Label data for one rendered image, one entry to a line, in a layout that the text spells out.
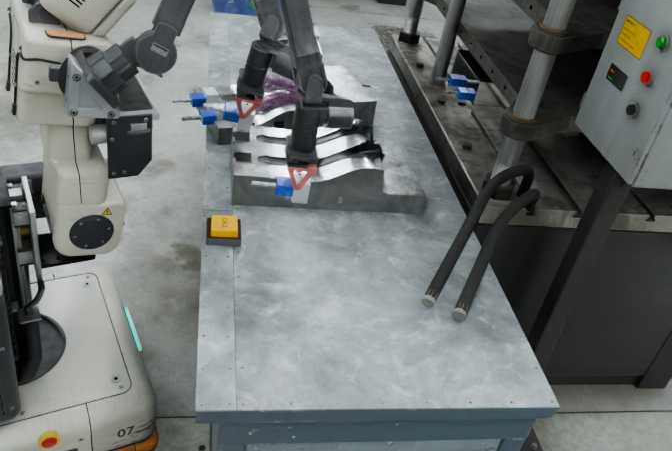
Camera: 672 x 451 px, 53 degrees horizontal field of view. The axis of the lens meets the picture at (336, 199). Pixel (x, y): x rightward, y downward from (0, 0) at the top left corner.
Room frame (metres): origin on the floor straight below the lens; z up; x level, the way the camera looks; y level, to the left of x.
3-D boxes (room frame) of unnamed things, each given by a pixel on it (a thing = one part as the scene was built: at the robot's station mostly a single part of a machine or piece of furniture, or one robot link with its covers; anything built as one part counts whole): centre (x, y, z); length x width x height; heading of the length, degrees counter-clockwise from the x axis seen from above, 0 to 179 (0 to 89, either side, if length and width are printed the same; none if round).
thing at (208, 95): (1.79, 0.47, 0.86); 0.13 x 0.05 x 0.05; 121
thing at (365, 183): (1.57, 0.04, 0.87); 0.50 x 0.26 x 0.14; 104
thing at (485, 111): (2.29, -0.60, 0.87); 0.50 x 0.27 x 0.17; 104
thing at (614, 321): (2.36, -0.66, 0.36); 1.30 x 0.85 x 0.72; 14
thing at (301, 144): (1.32, 0.10, 1.06); 0.10 x 0.07 x 0.07; 14
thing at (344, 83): (1.89, 0.21, 0.86); 0.50 x 0.26 x 0.11; 121
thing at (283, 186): (1.31, 0.13, 0.93); 0.13 x 0.05 x 0.05; 103
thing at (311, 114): (1.32, 0.09, 1.12); 0.07 x 0.06 x 0.07; 110
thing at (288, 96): (1.89, 0.21, 0.90); 0.26 x 0.18 x 0.08; 121
